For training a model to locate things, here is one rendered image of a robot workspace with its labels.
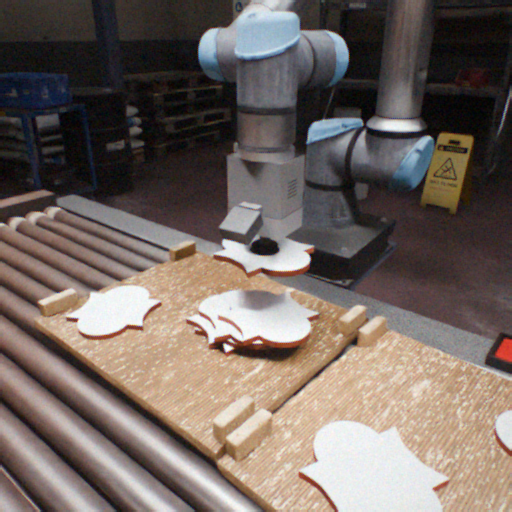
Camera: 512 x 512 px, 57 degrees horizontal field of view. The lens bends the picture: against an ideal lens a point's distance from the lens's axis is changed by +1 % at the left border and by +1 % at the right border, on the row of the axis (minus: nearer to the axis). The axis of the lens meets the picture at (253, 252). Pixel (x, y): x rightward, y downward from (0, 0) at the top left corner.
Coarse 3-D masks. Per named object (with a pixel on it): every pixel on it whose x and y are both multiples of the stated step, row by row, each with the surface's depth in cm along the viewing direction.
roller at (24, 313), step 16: (0, 288) 88; (0, 304) 84; (16, 304) 83; (16, 320) 81; (32, 320) 79; (32, 336) 79; (64, 352) 72; (80, 368) 70; (128, 400) 64; (144, 416) 63; (176, 432) 58; (192, 448) 57
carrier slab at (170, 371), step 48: (144, 288) 84; (192, 288) 84; (240, 288) 84; (288, 288) 84; (48, 336) 74; (144, 336) 71; (192, 336) 71; (336, 336) 71; (144, 384) 61; (192, 384) 61; (240, 384) 61; (288, 384) 61; (192, 432) 54
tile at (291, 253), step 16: (224, 240) 71; (288, 240) 71; (224, 256) 66; (240, 256) 66; (256, 256) 66; (272, 256) 66; (288, 256) 66; (304, 256) 66; (256, 272) 63; (272, 272) 63; (288, 272) 62
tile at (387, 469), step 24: (336, 432) 53; (360, 432) 53; (384, 432) 53; (336, 456) 50; (360, 456) 50; (384, 456) 50; (408, 456) 50; (312, 480) 48; (336, 480) 47; (360, 480) 47; (384, 480) 47; (408, 480) 47; (432, 480) 47; (336, 504) 45; (360, 504) 45; (384, 504) 45; (408, 504) 45; (432, 504) 45
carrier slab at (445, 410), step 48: (384, 336) 71; (336, 384) 61; (384, 384) 61; (432, 384) 62; (480, 384) 62; (288, 432) 54; (432, 432) 54; (480, 432) 54; (240, 480) 49; (288, 480) 48; (480, 480) 49
